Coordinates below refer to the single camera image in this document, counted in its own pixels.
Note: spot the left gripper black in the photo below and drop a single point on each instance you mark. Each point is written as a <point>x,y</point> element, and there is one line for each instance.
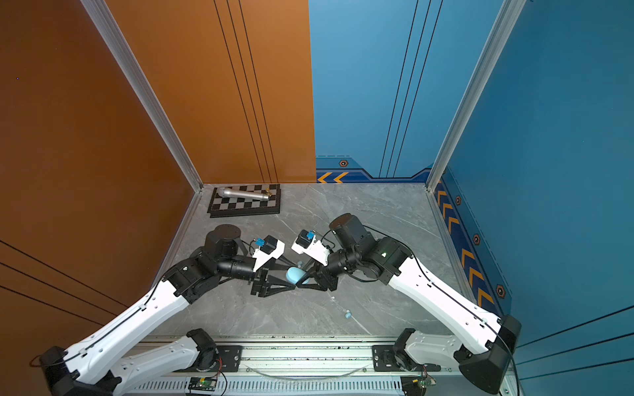
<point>263,282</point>

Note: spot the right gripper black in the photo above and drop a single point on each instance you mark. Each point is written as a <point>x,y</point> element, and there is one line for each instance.
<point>324,278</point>

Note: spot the blue earbud charging case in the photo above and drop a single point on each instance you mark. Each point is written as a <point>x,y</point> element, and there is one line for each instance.
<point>295,275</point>

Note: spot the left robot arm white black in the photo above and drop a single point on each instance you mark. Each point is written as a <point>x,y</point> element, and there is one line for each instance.
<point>98,365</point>

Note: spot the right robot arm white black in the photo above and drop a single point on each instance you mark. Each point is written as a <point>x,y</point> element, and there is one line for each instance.
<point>482,344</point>

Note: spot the black white chessboard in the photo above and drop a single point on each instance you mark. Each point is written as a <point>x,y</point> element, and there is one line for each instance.
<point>220,207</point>

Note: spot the silver microphone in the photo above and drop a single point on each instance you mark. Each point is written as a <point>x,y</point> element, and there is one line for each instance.
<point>232,193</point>

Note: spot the left green circuit board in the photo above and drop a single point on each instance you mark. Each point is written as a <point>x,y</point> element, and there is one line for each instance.
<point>202,385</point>

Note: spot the green circuit board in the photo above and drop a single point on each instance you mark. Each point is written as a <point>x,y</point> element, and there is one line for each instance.
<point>202,385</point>
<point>416,386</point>

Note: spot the right green circuit board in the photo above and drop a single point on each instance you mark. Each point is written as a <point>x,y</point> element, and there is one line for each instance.
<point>416,386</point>

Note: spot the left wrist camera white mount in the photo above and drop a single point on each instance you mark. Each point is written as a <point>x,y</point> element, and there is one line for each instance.
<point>267,249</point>

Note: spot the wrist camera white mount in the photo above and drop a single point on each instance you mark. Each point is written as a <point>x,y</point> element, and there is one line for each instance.
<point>267,249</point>
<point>308,243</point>

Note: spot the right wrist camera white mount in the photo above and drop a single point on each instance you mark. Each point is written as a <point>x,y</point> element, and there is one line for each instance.
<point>308,243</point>

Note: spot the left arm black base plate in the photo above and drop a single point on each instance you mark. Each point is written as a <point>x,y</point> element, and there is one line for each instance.
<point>229,357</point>

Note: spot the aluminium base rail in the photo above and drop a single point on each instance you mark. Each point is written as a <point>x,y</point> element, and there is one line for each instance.
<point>308,366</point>

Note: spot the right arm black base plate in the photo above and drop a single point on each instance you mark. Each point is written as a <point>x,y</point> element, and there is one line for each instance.
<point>387,358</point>

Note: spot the left aluminium corner post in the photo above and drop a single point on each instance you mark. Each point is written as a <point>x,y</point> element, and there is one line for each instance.
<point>103,19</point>

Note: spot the aluminium corner post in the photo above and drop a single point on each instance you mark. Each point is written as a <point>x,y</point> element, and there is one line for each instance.
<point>492,50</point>
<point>103,19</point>

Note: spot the right aluminium corner post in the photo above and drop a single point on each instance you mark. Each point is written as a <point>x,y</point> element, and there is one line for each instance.
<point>492,50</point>

